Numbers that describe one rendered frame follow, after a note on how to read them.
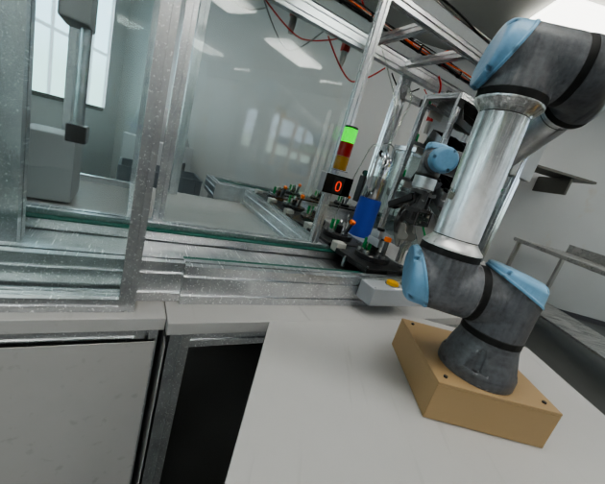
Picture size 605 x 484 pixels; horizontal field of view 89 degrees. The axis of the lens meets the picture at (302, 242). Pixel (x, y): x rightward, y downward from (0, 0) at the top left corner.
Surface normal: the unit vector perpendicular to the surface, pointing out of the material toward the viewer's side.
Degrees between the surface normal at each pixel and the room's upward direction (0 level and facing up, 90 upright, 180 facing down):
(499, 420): 90
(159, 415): 90
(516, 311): 90
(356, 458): 0
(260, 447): 0
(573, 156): 90
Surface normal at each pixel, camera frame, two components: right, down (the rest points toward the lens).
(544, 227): -0.04, 0.25
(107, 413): 0.44, 0.36
